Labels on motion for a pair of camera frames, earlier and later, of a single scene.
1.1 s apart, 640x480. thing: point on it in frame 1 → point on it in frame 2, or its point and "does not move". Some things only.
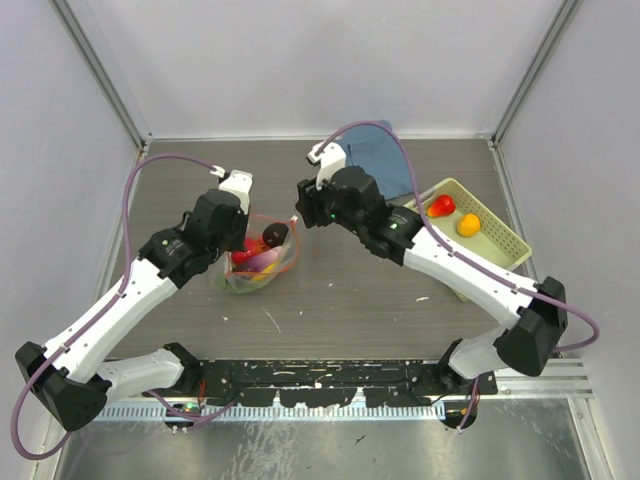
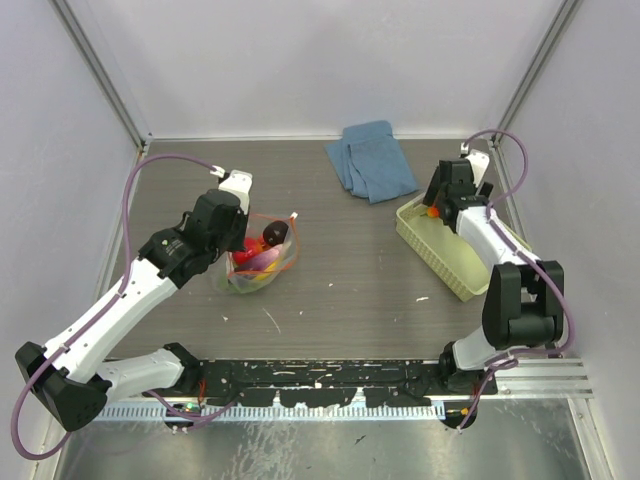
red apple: (253, 245) does not move
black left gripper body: (233, 240) does not move
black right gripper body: (322, 206) → (487, 190)
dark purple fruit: (274, 234) does not move
